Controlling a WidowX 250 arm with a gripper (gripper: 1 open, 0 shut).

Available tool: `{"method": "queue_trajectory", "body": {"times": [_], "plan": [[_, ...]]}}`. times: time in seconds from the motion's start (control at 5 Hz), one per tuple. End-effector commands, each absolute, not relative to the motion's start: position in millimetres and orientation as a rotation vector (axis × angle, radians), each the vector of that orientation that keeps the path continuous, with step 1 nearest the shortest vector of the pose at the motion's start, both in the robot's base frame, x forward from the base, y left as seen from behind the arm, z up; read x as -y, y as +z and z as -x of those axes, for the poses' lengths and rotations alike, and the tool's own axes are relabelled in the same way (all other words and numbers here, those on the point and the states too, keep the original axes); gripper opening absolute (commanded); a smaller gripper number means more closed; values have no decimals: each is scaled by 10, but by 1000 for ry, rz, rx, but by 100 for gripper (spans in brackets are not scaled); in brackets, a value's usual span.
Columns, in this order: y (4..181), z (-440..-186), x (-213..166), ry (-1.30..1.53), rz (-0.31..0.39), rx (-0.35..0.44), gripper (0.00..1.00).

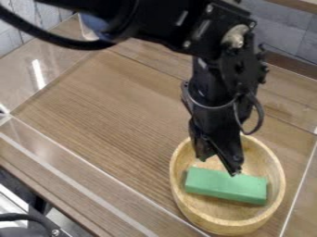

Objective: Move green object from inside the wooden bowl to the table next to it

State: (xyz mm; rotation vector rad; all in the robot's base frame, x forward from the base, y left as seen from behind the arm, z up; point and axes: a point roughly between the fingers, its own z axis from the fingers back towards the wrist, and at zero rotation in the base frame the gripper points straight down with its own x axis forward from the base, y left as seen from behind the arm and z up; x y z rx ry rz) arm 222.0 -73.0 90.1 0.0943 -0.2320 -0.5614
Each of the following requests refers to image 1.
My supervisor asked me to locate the green rectangular block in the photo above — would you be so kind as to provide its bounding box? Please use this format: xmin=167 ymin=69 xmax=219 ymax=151
xmin=184 ymin=167 xmax=267 ymax=206

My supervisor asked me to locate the black cable at corner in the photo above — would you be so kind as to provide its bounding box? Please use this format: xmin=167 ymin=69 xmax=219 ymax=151
xmin=0 ymin=212 xmax=40 ymax=237

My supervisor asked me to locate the round wooden bowl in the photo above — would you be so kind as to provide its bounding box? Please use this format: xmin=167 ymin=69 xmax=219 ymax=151
xmin=170 ymin=135 xmax=286 ymax=236

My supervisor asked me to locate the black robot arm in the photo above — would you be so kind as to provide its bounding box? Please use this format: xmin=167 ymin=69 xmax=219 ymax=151
xmin=0 ymin=0 xmax=269 ymax=175

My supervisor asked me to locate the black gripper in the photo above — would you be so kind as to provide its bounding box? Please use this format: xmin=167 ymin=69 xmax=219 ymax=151
xmin=179 ymin=40 xmax=270 ymax=178

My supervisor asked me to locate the black metal frame bracket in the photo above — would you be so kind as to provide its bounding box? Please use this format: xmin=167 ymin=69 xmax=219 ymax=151
xmin=27 ymin=196 xmax=75 ymax=237

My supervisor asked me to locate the clear acrylic enclosure wall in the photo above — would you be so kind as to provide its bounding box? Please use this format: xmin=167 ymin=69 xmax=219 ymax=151
xmin=0 ymin=6 xmax=317 ymax=237

